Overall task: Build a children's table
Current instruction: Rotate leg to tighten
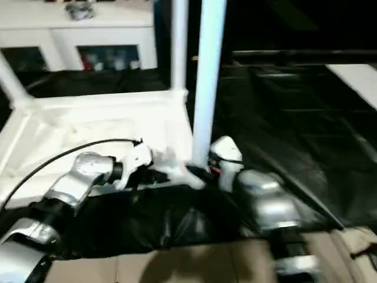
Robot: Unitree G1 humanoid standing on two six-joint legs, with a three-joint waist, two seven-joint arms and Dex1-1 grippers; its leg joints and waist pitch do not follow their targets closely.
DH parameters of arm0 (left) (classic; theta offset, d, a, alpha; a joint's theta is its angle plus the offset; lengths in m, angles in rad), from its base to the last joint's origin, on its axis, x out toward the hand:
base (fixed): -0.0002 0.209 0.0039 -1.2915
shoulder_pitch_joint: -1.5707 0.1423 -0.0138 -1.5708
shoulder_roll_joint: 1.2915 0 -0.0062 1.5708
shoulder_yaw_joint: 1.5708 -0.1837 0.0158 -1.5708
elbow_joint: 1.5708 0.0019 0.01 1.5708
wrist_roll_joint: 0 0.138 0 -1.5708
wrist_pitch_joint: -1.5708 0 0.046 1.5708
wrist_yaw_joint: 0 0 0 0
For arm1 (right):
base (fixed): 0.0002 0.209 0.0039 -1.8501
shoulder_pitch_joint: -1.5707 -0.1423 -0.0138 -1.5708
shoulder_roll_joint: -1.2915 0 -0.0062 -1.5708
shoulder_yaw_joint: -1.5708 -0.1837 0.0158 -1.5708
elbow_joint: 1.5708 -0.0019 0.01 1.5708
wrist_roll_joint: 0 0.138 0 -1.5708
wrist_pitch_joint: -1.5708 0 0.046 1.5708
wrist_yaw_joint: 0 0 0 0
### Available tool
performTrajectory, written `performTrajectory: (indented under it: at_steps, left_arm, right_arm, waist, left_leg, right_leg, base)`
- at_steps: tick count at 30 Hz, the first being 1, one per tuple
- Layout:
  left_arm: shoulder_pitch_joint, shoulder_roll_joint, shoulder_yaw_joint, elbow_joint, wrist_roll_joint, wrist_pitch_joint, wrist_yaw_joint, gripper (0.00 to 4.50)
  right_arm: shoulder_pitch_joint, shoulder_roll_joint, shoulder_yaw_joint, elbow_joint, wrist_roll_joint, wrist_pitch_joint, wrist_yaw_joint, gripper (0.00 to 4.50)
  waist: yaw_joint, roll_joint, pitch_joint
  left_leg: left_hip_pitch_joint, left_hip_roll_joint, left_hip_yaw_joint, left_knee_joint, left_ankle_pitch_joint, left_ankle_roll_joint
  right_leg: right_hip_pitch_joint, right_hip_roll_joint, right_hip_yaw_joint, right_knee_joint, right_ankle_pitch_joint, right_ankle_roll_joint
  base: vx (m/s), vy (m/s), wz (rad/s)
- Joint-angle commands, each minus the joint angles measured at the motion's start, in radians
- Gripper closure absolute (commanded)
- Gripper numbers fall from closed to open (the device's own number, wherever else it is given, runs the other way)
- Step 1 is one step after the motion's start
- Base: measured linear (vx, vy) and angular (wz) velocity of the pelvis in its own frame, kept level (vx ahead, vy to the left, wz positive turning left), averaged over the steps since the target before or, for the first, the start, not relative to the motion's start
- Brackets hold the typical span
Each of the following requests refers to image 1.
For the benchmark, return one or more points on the white plastic table top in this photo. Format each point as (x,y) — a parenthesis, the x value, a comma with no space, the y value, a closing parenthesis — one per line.
(88,118)

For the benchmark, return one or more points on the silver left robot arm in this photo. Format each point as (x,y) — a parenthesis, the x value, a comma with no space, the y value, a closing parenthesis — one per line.
(88,168)

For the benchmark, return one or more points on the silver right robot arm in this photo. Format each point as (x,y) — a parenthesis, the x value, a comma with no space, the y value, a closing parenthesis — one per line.
(265,200)

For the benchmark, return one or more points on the black work mat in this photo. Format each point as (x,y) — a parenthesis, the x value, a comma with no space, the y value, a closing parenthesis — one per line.
(147,218)

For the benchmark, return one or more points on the white jar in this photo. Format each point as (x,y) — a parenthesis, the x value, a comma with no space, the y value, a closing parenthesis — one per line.
(98,65)
(119,63)
(135,64)

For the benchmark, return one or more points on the red bottle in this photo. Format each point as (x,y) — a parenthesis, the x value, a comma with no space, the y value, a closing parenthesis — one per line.
(87,63)

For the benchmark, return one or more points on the long black metal bar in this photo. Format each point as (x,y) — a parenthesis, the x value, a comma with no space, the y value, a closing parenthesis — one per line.
(309,53)

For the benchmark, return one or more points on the white cabinet with glass doors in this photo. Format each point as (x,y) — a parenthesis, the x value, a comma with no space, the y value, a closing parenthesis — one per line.
(103,32)

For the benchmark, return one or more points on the white flat sheet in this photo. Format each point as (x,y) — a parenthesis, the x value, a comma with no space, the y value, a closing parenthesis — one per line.
(356,79)

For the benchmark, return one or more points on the black floor stand leg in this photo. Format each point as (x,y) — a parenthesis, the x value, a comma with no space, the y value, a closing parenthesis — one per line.
(362,253)

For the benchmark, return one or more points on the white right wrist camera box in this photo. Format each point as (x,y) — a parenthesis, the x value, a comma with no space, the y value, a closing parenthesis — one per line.
(226,150)

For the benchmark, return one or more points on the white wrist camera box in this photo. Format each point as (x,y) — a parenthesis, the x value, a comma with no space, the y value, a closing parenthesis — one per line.
(226,150)
(135,159)

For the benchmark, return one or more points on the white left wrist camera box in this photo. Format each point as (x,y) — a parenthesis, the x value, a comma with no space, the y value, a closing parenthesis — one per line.
(135,159)

